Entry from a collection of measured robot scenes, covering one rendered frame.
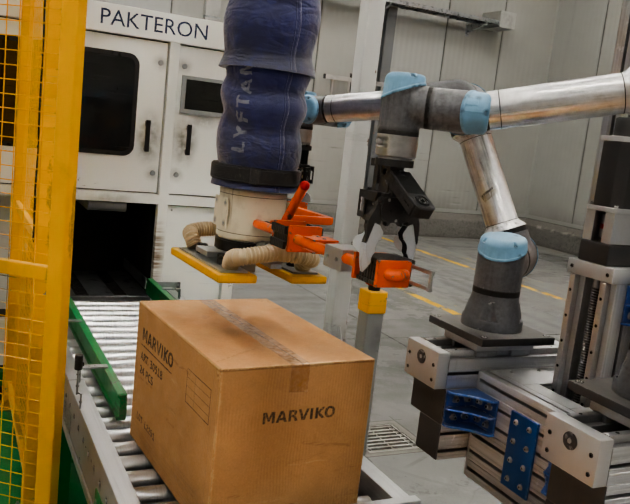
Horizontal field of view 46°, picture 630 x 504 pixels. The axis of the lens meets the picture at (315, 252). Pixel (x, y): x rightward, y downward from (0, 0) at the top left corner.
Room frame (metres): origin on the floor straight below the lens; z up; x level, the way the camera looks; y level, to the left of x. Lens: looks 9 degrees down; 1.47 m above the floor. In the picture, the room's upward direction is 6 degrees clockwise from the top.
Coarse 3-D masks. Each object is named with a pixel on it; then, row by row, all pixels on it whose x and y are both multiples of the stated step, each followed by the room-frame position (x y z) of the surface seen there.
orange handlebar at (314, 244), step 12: (300, 216) 1.99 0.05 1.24; (312, 216) 2.01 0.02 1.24; (324, 216) 2.06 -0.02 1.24; (264, 228) 1.74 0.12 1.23; (300, 240) 1.58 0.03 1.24; (312, 240) 1.53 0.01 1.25; (324, 240) 1.54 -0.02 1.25; (336, 240) 1.56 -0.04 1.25; (312, 252) 1.53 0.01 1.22; (348, 264) 1.41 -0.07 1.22; (384, 276) 1.31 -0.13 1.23; (396, 276) 1.30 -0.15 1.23; (408, 276) 1.32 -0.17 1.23
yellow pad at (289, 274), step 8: (256, 264) 1.93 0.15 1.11; (288, 264) 1.85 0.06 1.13; (272, 272) 1.84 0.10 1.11; (280, 272) 1.81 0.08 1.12; (288, 272) 1.79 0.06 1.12; (296, 272) 1.79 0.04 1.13; (304, 272) 1.80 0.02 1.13; (312, 272) 1.81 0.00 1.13; (288, 280) 1.77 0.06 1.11; (296, 280) 1.76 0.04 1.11; (304, 280) 1.77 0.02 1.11; (312, 280) 1.78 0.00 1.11; (320, 280) 1.79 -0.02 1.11
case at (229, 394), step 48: (144, 336) 1.98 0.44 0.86; (192, 336) 1.75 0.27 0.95; (240, 336) 1.79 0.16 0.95; (288, 336) 1.84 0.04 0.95; (144, 384) 1.96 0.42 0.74; (192, 384) 1.66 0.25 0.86; (240, 384) 1.55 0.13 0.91; (288, 384) 1.61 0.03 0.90; (336, 384) 1.68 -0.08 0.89; (144, 432) 1.93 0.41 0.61; (192, 432) 1.64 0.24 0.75; (240, 432) 1.56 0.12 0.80; (288, 432) 1.62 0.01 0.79; (336, 432) 1.68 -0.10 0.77; (192, 480) 1.61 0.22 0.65; (240, 480) 1.56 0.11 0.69; (288, 480) 1.63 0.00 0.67; (336, 480) 1.69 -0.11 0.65
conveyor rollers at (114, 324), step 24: (96, 312) 3.33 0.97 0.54; (120, 312) 3.38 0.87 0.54; (72, 336) 2.93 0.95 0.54; (96, 336) 2.98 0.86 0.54; (120, 336) 3.02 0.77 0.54; (120, 360) 2.68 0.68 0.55; (96, 384) 2.45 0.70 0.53; (120, 432) 2.05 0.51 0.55; (120, 456) 1.89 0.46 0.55; (144, 456) 1.91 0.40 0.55; (144, 480) 1.81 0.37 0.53
